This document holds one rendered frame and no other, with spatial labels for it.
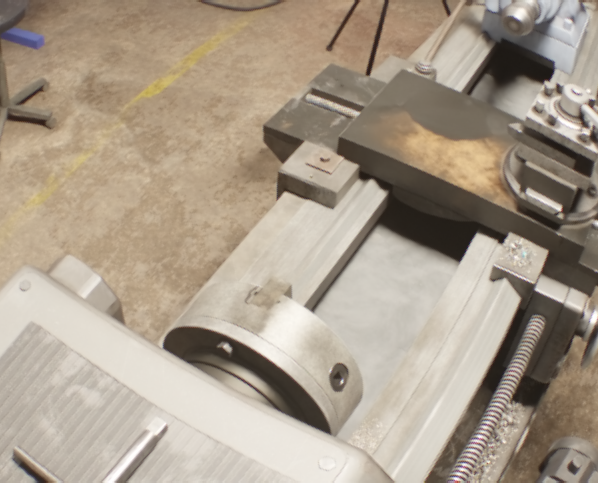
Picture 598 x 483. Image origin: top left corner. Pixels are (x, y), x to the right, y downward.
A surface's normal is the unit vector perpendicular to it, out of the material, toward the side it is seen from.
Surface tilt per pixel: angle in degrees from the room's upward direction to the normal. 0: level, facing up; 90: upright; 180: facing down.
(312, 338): 28
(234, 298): 19
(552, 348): 90
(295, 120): 0
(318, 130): 0
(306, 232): 0
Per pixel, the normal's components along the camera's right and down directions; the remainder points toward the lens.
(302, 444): 0.06, -0.69
